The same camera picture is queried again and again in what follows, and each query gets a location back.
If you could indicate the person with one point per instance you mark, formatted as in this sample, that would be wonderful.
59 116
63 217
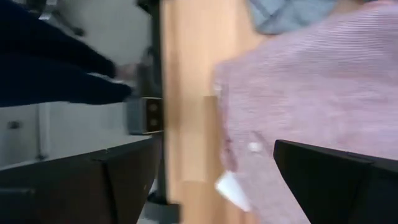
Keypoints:
46 62

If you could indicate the black aluminium table frame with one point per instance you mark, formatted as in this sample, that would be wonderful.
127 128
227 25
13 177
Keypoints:
157 46

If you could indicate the white paper tag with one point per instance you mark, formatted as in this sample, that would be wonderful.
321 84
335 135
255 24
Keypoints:
233 189

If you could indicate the pink checked button shirt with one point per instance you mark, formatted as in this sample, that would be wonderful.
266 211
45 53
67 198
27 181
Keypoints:
311 93

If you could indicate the grey metal bracket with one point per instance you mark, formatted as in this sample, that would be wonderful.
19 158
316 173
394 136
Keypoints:
146 115

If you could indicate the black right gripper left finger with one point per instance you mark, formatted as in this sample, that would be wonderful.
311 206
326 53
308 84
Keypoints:
62 193

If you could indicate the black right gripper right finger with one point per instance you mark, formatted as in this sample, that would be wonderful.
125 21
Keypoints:
342 193

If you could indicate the blue striped shirt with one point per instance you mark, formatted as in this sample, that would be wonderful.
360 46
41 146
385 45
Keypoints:
289 15

